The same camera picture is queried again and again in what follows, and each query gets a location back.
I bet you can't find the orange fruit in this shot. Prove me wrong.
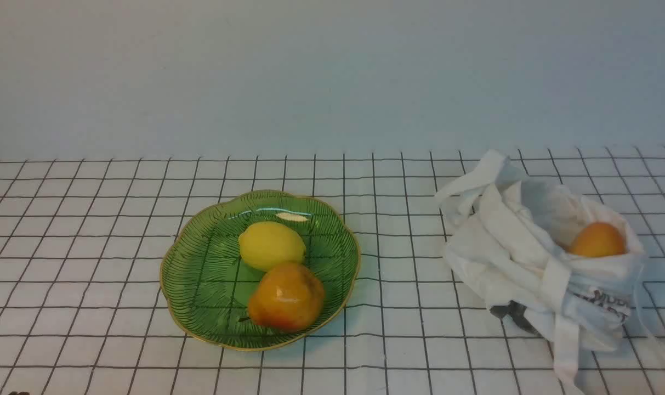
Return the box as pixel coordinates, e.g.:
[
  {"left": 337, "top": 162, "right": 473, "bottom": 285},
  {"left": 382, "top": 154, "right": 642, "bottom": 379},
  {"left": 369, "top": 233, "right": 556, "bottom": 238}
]
[{"left": 567, "top": 222, "right": 628, "bottom": 258}]

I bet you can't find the white cloth tote bag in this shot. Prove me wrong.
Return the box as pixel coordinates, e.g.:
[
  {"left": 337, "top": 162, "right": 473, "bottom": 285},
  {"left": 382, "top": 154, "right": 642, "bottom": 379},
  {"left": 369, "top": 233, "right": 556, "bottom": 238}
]
[{"left": 435, "top": 150, "right": 645, "bottom": 394}]

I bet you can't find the yellow lemon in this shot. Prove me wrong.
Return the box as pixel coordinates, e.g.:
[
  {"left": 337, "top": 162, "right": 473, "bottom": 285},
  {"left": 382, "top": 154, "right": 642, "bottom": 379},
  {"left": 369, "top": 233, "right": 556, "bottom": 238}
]
[{"left": 238, "top": 222, "right": 306, "bottom": 272}]

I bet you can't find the orange-red pear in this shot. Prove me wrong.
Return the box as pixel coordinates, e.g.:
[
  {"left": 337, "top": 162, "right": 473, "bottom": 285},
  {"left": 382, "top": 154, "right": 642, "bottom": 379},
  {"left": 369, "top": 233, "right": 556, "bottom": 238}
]
[{"left": 247, "top": 262, "right": 325, "bottom": 333}]

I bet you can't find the green leaf-pattern glass plate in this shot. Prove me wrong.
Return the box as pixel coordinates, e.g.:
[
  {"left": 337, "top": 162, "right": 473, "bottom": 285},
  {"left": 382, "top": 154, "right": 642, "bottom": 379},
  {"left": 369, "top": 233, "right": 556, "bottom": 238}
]
[{"left": 160, "top": 189, "right": 361, "bottom": 352}]

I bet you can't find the white black-grid tablecloth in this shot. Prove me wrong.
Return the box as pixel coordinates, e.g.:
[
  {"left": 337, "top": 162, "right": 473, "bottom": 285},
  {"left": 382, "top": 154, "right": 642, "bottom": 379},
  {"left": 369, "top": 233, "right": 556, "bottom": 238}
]
[{"left": 0, "top": 145, "right": 665, "bottom": 395}]

